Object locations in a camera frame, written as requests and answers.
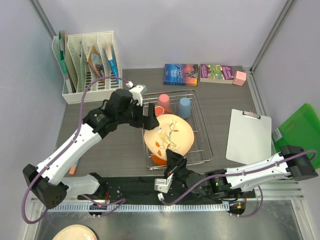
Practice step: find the purple paperback book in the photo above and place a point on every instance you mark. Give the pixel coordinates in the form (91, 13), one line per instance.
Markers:
(214, 73)

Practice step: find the metal wire dish rack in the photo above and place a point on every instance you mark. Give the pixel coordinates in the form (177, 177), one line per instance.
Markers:
(201, 150)

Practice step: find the cream plate bottom edge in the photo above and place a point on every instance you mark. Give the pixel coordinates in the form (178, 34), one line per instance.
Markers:
(76, 232)

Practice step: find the pink cube power socket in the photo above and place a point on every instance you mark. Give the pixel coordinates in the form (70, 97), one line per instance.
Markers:
(240, 78)

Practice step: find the blue booklet in organizer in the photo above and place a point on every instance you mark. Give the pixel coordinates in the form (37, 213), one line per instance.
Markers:
(109, 51)

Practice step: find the orange ceramic bowl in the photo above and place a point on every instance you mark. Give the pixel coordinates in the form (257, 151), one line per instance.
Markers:
(158, 161)

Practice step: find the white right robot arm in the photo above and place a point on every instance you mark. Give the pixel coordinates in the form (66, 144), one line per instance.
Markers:
(298, 166)

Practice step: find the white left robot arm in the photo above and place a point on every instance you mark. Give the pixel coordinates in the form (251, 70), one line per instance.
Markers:
(47, 179)

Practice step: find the white clipboard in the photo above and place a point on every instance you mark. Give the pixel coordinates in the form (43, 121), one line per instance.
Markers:
(249, 137)

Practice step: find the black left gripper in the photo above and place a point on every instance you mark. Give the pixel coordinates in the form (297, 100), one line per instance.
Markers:
(148, 122)

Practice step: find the green folder in organizer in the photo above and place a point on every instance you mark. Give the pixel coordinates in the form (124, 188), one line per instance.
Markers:
(61, 40)

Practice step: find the white file organizer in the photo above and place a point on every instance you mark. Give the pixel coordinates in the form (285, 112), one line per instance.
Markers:
(80, 74)

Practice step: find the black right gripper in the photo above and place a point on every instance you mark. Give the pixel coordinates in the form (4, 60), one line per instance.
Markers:
(173, 159)

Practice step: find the blue plastic cup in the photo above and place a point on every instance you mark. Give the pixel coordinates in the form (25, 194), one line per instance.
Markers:
(184, 109)

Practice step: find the blue Jane Eyre book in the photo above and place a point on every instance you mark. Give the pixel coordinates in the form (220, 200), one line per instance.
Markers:
(181, 74)

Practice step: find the orange blue marker pen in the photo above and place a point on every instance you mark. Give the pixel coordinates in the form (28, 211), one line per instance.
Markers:
(73, 168)

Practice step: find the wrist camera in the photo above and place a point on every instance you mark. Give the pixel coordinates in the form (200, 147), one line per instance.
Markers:
(137, 92)
(162, 185)

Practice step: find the green plastic folder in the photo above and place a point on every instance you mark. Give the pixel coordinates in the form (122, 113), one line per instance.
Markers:
(301, 129)

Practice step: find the orange ceramic mug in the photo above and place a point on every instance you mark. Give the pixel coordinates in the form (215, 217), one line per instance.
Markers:
(159, 110)

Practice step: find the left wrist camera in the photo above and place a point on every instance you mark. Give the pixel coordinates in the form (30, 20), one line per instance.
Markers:
(137, 92)

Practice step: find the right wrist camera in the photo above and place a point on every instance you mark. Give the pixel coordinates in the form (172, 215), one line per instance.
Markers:
(162, 185)

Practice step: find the beige bird-painted plate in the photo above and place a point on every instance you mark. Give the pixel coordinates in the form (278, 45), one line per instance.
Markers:
(173, 133)

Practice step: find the pink plastic cup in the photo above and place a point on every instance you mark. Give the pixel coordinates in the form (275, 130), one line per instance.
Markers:
(164, 102)

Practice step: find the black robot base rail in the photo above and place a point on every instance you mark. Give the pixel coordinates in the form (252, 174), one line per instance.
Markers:
(178, 188)

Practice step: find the illustrated booklet in organizer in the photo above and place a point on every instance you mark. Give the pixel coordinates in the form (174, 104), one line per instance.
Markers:
(95, 61)

